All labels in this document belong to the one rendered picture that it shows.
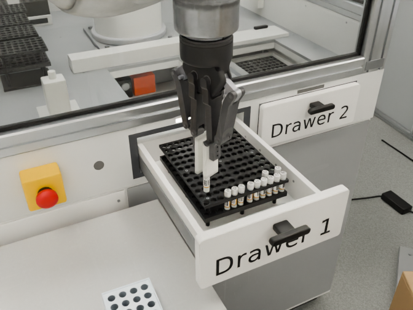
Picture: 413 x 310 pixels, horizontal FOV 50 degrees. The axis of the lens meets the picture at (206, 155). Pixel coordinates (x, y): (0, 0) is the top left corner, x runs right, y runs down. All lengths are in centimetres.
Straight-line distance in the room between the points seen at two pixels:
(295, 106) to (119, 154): 43
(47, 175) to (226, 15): 47
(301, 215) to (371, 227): 143
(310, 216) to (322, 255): 80
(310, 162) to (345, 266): 81
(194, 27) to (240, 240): 34
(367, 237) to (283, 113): 116
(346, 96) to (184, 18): 68
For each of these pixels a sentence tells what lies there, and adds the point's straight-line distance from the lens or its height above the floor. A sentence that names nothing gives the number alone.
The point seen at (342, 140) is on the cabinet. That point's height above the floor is 75.
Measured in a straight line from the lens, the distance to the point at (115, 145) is 93.
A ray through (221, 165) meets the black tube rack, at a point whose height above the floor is 90.
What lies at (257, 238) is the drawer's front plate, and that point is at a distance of 74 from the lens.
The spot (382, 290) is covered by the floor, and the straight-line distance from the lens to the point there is 194.
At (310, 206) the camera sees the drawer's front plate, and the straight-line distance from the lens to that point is 77.
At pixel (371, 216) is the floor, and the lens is 225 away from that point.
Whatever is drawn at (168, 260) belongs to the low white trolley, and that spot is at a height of 76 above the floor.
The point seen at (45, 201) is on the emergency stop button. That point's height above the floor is 88.
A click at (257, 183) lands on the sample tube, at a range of 82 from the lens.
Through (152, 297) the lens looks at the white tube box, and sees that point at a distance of 79.
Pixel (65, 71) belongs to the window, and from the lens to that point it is 86.
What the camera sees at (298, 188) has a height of 87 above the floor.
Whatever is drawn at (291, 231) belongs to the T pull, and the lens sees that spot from 73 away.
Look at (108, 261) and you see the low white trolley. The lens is 90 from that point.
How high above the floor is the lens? 141
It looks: 34 degrees down
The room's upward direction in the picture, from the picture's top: straight up
